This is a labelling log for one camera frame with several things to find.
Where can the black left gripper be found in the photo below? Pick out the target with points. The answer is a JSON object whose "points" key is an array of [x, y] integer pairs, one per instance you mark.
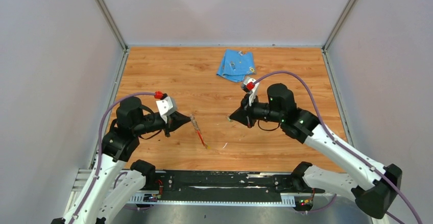
{"points": [[174, 121]]}

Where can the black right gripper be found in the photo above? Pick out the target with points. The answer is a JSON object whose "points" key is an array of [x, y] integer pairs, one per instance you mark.
{"points": [[244, 114]]}

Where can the metal keyring plate with spring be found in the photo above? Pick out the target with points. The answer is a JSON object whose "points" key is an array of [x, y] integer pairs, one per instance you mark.
{"points": [[198, 131]]}

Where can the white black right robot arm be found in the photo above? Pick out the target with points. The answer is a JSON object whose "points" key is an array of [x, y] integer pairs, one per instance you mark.
{"points": [[370, 184]]}

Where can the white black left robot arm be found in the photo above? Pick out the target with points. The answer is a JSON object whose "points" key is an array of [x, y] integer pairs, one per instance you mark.
{"points": [[97, 203]]}

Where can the blue folded cloth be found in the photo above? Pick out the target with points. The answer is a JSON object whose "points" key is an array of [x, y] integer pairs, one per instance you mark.
{"points": [[236, 65]]}

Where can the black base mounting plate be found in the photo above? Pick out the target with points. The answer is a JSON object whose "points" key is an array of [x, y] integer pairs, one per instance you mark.
{"points": [[225, 186]]}

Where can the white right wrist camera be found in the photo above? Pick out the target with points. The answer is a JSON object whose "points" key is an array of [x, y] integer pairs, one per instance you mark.
{"points": [[248, 85]]}

